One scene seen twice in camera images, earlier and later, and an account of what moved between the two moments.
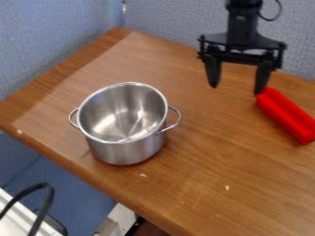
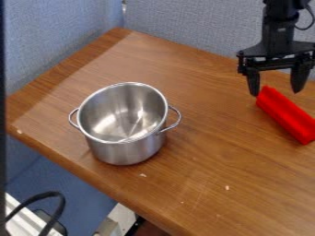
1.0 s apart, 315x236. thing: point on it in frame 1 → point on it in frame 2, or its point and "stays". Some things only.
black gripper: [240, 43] → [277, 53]
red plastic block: [292, 120] stays
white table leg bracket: [117, 222] stays
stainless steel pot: [122, 117] stays
